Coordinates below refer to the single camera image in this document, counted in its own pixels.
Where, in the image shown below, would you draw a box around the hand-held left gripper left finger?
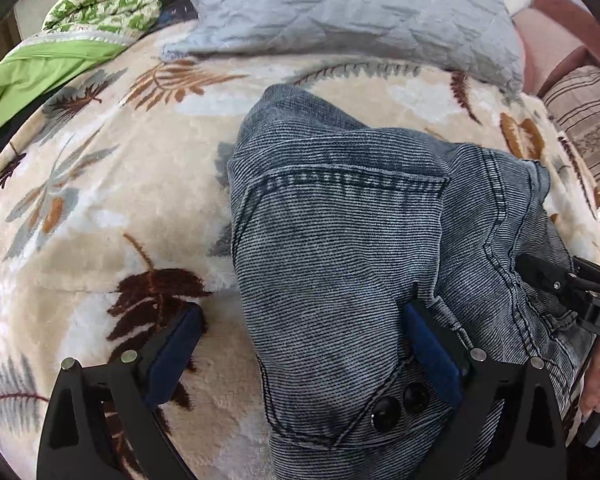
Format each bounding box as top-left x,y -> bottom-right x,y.
36,303 -> 206,480

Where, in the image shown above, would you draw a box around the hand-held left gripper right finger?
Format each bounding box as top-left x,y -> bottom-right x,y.
405,300 -> 568,480

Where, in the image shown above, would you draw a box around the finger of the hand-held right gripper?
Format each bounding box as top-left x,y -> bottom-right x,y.
517,254 -> 588,311
572,257 -> 600,292

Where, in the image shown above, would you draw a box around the blue denim pants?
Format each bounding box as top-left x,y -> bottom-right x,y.
226,84 -> 599,480

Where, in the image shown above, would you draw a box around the person's right hand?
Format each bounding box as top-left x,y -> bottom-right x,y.
580,341 -> 600,417

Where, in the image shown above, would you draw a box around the beige leaf printed blanket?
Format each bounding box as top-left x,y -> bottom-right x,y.
0,25 -> 600,480

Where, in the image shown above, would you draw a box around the brown striped cushion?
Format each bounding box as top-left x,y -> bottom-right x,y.
542,65 -> 600,202

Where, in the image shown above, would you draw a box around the pink pillow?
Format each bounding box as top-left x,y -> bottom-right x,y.
510,0 -> 600,96

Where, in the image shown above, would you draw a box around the plain green cloth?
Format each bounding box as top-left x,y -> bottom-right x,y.
0,37 -> 131,143

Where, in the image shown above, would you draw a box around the green patterned quilt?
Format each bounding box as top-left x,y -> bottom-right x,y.
42,0 -> 186,44

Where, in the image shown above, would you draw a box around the grey quilted pillow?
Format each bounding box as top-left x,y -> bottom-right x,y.
161,0 -> 526,95

